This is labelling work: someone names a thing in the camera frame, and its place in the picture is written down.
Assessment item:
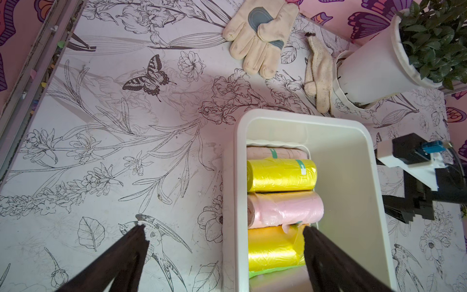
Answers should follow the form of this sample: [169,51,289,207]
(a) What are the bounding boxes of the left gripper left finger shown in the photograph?
[58,225,149,292]

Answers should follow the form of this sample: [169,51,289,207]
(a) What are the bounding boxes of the green bag roll bottom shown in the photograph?
[249,263,305,279]

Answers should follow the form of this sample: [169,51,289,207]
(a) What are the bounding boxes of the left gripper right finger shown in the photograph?
[303,226,391,292]

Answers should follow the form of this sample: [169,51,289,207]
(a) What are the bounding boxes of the aluminium frame bars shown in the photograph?
[1,1,85,182]

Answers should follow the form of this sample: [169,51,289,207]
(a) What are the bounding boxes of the pink bag roll bottom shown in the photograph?
[249,275,313,292]

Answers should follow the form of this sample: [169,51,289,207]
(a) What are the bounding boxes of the pink bag roll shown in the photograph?
[249,275,313,292]
[246,147,308,160]
[248,191,324,230]

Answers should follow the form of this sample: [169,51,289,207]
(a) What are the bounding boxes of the left beige work glove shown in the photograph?
[223,0,302,79]

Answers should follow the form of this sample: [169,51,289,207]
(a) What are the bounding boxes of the beige work glove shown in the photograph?
[223,0,302,79]
[304,32,333,114]

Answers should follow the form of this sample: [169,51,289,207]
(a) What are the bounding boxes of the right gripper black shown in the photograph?
[383,161,467,224]

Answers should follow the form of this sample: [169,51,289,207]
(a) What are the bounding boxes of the white plastic storage box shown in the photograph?
[222,109,398,292]

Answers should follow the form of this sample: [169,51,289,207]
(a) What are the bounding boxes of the potted green plant white pot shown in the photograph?
[333,1,467,106]

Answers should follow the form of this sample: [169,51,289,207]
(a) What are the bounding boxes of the right beige work glove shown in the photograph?
[304,32,333,114]

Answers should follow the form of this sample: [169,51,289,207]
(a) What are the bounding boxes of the yellow bag roll small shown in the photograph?
[247,158,317,193]

